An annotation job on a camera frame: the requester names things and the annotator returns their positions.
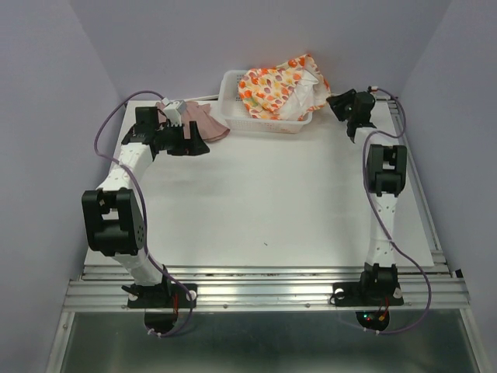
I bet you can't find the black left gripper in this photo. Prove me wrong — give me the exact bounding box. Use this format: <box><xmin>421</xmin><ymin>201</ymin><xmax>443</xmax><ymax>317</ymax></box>
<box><xmin>155</xmin><ymin>121</ymin><xmax>210</xmax><ymax>157</ymax></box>

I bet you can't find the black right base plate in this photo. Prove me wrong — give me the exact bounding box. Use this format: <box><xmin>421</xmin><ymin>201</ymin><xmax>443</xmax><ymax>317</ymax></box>
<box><xmin>328</xmin><ymin>281</ymin><xmax>404</xmax><ymax>333</ymax></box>

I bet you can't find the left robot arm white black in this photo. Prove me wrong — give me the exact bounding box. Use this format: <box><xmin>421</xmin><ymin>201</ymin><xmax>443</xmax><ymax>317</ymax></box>
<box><xmin>82</xmin><ymin>101</ymin><xmax>210</xmax><ymax>309</ymax></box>

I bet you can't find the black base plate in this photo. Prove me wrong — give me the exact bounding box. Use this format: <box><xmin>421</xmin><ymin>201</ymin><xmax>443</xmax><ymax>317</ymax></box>
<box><xmin>121</xmin><ymin>283</ymin><xmax>198</xmax><ymax>338</ymax></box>
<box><xmin>328</xmin><ymin>281</ymin><xmax>404</xmax><ymax>333</ymax></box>

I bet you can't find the white plastic basket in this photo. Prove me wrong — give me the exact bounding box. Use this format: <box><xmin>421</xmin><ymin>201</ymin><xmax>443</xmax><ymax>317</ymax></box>
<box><xmin>217</xmin><ymin>70</ymin><xmax>312</xmax><ymax>134</ymax></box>

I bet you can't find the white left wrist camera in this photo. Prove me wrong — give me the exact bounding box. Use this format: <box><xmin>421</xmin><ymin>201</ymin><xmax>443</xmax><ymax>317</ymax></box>
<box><xmin>161</xmin><ymin>98</ymin><xmax>186</xmax><ymax>127</ymax></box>

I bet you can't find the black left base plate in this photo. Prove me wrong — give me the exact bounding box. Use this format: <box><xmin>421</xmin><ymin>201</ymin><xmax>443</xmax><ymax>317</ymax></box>
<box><xmin>121</xmin><ymin>283</ymin><xmax>198</xmax><ymax>338</ymax></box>

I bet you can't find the orange floral skirt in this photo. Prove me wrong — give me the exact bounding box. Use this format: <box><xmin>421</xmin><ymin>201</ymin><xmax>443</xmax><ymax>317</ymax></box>
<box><xmin>238</xmin><ymin>54</ymin><xmax>332</xmax><ymax>121</ymax></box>

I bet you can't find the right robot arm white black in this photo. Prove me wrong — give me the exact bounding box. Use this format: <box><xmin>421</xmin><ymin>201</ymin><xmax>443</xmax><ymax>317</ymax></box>
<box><xmin>327</xmin><ymin>89</ymin><xmax>407</xmax><ymax>307</ymax></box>

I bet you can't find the pink skirt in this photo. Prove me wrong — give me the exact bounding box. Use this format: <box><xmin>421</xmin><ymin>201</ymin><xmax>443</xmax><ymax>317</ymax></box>
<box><xmin>155</xmin><ymin>99</ymin><xmax>231</xmax><ymax>144</ymax></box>

